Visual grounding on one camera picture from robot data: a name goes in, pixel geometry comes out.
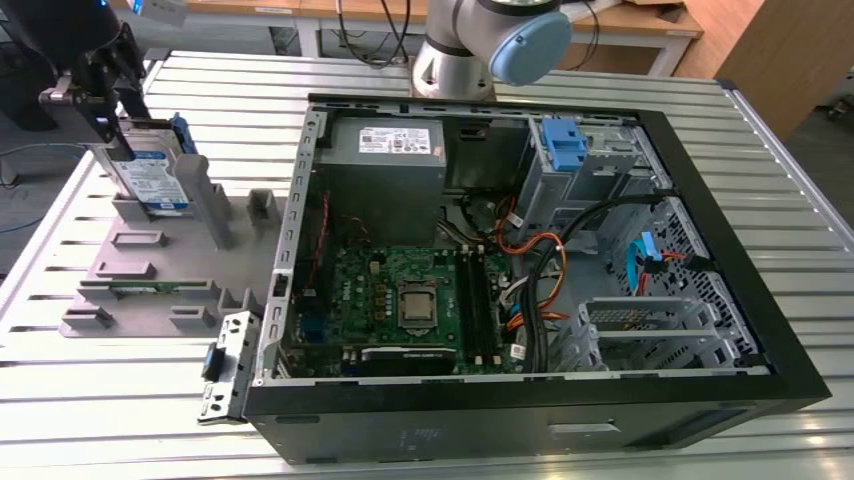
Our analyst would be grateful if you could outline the blue drive cage latch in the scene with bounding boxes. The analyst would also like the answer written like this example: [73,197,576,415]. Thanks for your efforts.
[542,117,590,172]

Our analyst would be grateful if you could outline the red twisted fan wire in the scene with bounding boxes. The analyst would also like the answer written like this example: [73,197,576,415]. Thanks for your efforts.
[303,191,333,300]

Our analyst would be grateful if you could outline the black cable bundle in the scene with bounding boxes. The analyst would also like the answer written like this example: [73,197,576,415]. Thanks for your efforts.
[519,193,676,375]

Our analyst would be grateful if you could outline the wooden cabinet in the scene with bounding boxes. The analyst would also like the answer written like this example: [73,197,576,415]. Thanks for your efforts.
[716,0,854,142]

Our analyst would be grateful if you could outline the silver CPU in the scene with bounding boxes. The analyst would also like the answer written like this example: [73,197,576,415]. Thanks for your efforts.
[401,292,436,321]

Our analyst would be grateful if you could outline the blue floor cable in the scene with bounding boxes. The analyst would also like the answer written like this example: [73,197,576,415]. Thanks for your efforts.
[0,143,88,236]

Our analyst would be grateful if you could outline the metal disk bay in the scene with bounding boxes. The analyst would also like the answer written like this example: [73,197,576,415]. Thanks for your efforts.
[574,294,763,374]

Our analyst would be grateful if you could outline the black RAM slot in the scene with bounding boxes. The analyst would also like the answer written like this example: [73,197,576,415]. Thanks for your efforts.
[474,243,506,366]
[455,243,487,367]

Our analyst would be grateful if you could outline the green motherboard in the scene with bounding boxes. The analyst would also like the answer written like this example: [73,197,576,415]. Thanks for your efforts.
[285,243,532,377]

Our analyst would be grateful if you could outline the orange wire bundle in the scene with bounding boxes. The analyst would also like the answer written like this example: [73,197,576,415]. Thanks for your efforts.
[496,230,570,332]

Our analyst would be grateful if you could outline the black PC case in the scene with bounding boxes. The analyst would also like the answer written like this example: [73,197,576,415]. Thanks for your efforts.
[240,92,835,465]

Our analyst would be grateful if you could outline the black waste bin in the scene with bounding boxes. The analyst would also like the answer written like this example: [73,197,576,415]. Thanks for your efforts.
[0,39,75,132]

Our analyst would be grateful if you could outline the blue data wire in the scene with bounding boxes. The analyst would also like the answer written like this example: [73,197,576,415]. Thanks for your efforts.
[626,230,670,297]

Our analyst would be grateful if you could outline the hard disk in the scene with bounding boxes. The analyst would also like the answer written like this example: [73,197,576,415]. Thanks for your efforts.
[89,113,196,220]

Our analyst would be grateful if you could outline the power wire with black connector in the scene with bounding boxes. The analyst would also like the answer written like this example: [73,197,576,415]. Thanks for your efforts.
[636,252,715,297]

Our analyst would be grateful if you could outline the grey parts rack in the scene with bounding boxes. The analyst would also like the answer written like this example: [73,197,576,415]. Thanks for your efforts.
[57,153,292,339]

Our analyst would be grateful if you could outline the green RAM stick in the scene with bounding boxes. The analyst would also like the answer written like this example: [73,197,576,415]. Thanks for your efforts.
[105,280,209,294]

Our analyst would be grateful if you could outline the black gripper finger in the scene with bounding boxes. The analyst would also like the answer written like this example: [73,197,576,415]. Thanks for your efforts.
[37,73,136,162]
[79,22,155,122]

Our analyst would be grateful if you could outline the metal expansion slot bracket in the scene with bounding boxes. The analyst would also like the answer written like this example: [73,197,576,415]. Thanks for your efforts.
[196,309,263,426]

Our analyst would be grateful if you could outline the grey drive cage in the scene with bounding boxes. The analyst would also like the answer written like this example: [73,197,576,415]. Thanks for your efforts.
[516,115,674,254]

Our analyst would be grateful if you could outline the black graphics card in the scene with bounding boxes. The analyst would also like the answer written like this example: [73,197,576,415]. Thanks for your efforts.
[357,344,460,377]

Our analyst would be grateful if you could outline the grey power supply unit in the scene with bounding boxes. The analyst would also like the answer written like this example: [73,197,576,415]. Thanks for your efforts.
[312,117,447,247]

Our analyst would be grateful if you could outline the long wooden desk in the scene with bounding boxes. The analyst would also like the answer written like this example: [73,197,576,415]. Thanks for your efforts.
[125,0,706,77]

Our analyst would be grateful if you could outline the CPU socket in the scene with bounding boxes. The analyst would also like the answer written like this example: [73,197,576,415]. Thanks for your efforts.
[395,279,447,339]

